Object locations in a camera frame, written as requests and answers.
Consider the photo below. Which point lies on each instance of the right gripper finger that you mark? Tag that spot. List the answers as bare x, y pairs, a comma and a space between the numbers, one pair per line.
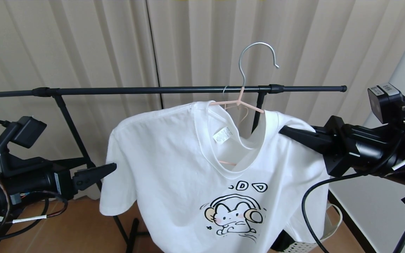
308, 138

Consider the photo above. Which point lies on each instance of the white laundry basket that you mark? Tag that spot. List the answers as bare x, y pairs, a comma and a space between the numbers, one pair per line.
334, 225

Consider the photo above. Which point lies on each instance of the beige curtain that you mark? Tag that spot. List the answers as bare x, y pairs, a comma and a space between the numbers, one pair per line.
83, 42

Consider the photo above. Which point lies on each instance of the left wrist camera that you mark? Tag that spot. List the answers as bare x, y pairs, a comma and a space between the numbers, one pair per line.
26, 131

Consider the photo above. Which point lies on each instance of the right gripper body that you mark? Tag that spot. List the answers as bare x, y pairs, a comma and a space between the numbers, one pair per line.
364, 147

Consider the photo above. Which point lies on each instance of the white garment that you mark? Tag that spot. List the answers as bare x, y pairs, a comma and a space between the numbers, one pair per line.
171, 168

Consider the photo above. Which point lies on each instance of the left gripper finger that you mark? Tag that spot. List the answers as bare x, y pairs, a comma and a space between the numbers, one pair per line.
90, 175

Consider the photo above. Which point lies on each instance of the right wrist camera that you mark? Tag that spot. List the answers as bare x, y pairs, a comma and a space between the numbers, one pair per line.
385, 102

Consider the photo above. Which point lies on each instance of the pink clothes hanger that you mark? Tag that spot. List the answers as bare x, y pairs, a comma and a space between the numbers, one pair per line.
241, 70
224, 93

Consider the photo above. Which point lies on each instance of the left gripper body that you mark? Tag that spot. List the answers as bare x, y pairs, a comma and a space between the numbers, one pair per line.
37, 184

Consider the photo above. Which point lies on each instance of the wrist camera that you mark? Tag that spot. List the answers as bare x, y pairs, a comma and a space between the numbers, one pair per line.
26, 131
385, 102

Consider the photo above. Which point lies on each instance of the black clothes rack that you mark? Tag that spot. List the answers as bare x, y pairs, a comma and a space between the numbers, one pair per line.
118, 90

